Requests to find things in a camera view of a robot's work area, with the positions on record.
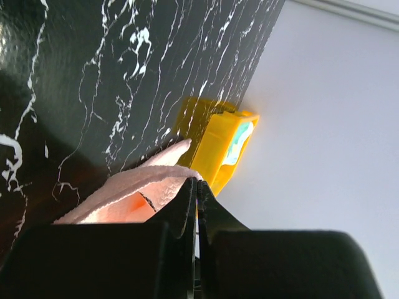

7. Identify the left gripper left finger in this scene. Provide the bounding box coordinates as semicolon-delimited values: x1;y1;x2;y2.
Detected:
1;178;198;298

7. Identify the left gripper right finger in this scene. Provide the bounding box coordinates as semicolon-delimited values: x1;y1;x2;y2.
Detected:
198;181;382;298

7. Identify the yellow plastic bin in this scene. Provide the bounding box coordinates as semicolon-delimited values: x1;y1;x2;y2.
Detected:
174;97;259;196

